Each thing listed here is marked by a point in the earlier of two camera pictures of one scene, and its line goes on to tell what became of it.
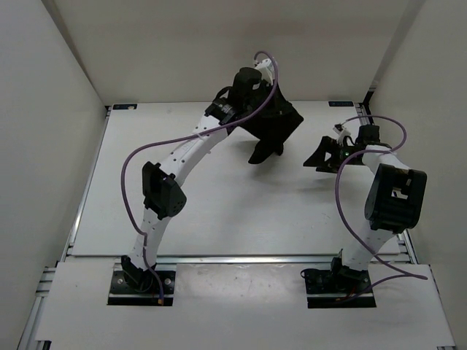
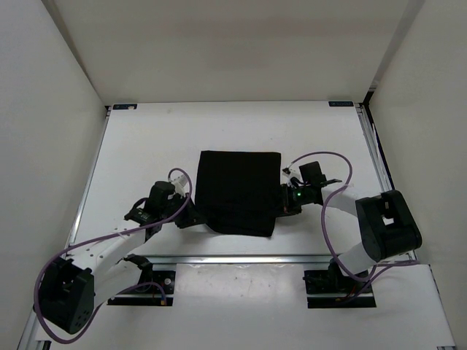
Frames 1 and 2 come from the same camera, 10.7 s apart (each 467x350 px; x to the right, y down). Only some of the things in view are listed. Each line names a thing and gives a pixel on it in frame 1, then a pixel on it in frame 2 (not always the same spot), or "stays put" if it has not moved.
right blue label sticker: (341, 103) stays put
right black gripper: (317, 160) to (286, 206)
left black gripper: (264, 86) to (192, 216)
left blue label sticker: (124, 106) stays put
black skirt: (265, 114) to (239, 193)
